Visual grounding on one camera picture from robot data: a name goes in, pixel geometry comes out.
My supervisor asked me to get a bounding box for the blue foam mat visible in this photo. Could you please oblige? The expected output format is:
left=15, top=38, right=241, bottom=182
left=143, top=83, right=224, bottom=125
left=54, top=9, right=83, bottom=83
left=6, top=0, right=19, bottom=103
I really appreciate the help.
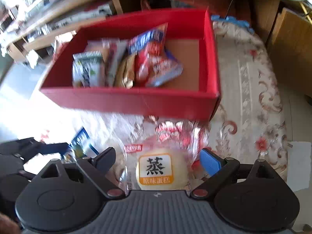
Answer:
left=210, top=15, right=255, bottom=34

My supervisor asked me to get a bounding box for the wooden tv stand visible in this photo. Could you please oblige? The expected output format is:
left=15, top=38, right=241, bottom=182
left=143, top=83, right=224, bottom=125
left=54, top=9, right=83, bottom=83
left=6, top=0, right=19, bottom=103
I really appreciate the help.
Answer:
left=1, top=0, right=281, bottom=61

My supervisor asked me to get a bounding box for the steamed cake packet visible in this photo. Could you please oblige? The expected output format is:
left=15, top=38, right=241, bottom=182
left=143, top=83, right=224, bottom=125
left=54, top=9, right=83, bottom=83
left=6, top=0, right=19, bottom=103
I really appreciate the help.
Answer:
left=106, top=121, right=209, bottom=192

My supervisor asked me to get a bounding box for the green white snack packet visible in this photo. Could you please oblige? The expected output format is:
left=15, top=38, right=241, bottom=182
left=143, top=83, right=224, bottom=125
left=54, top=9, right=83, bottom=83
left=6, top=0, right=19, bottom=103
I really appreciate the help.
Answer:
left=72, top=51, right=105, bottom=88

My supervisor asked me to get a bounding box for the red blue snack bag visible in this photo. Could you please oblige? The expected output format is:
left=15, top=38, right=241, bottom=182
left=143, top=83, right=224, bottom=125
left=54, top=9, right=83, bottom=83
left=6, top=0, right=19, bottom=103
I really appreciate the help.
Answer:
left=128, top=23, right=183, bottom=87

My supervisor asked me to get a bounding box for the wooden side cabinet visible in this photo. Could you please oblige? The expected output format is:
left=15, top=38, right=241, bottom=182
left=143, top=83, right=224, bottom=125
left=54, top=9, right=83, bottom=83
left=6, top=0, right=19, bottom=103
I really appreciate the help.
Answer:
left=267, top=8, right=312, bottom=96

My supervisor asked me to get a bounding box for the floral patterned mat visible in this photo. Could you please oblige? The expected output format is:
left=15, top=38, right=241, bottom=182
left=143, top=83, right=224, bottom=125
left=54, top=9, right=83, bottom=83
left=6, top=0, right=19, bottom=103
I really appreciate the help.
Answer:
left=80, top=20, right=289, bottom=183

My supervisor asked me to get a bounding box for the blue snack packet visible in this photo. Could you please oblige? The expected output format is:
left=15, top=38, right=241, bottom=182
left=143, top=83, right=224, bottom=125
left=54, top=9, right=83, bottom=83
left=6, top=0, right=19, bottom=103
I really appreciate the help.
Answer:
left=61, top=127, right=99, bottom=163

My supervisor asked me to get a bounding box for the brown snack packet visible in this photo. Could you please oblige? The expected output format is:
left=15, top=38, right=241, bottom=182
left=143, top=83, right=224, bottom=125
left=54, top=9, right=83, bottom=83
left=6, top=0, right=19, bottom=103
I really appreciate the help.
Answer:
left=114, top=53, right=136, bottom=89

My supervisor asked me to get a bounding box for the yellow network cable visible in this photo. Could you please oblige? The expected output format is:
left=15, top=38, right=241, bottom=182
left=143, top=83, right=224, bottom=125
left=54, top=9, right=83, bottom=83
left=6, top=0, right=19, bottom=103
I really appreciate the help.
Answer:
left=291, top=0, right=312, bottom=23

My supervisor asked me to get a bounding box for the white red snack packet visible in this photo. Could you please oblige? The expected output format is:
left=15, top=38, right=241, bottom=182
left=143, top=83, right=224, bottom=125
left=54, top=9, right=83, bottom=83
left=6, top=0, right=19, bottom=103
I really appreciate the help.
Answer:
left=85, top=38, right=128, bottom=87

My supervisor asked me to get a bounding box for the red cardboard box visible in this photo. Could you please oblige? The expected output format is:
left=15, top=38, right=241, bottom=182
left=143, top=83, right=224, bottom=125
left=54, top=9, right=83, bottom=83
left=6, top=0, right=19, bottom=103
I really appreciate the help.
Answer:
left=40, top=9, right=221, bottom=120

